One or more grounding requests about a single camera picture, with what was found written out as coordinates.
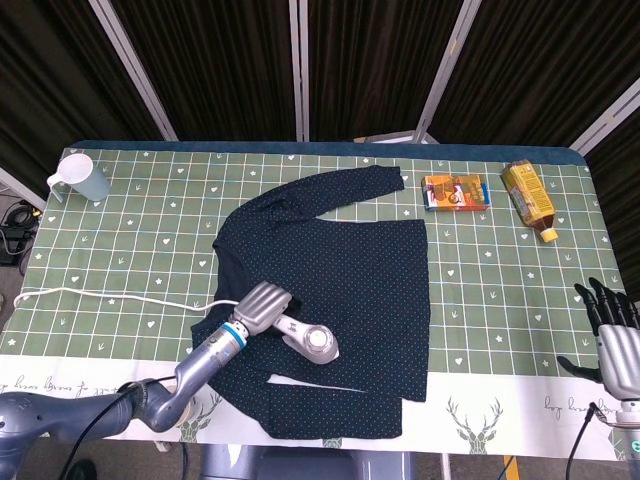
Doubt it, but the light blue pitcher white handle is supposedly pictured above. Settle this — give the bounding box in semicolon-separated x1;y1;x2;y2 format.
46;153;112;204

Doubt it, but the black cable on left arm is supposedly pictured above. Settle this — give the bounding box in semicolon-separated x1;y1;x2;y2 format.
57;377;177;480

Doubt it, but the orange snack box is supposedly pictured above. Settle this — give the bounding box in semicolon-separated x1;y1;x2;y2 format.
420;174;491;213

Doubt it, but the black equipment on floor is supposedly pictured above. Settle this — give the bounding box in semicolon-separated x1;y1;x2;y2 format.
0;199;44;266

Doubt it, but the yellow tea bottle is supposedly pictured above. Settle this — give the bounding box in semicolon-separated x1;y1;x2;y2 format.
500;158;560;245

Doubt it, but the green checkered tablecloth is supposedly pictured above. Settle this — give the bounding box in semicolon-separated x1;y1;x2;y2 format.
0;144;640;462

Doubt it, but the white power cord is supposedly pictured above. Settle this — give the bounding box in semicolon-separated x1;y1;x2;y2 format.
13;287;242;312

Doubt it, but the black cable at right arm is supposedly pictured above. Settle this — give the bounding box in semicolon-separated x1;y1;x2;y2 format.
564;402;617;480

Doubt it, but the white partition frame post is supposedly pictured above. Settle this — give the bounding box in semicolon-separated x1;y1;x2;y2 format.
569;77;640;156
0;166;47;211
414;0;484;144
88;0;179;143
288;0;311;143

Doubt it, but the white handheld steamer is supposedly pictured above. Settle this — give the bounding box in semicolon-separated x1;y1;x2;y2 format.
272;312;342;366

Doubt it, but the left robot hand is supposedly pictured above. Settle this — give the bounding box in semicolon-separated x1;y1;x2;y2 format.
231;280;296;337

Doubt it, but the dark dotted long-sleeve shirt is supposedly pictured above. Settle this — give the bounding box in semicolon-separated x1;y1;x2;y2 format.
189;165;432;441

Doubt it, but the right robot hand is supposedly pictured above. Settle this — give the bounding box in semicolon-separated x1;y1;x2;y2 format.
557;277;640;401

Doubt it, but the white partition foot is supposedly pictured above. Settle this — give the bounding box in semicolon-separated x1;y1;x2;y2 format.
353;130;437;146

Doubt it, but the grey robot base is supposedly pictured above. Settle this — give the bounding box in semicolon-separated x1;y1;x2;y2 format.
199;444;416;480

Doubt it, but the black shoe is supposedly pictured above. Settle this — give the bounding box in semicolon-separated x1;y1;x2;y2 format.
67;458;98;480

